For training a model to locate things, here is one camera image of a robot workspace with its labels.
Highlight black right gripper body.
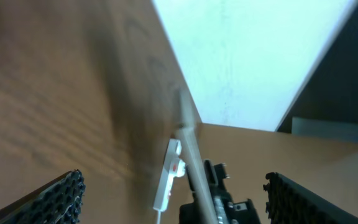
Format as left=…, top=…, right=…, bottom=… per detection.
left=178, top=159, right=262, bottom=224

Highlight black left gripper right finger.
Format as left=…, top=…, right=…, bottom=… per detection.
left=263, top=172, right=358, bottom=224

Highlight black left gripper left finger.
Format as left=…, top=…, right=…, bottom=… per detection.
left=0, top=169, right=86, bottom=224

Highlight white power strip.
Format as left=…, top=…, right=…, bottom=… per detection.
left=153, top=139, right=186, bottom=212

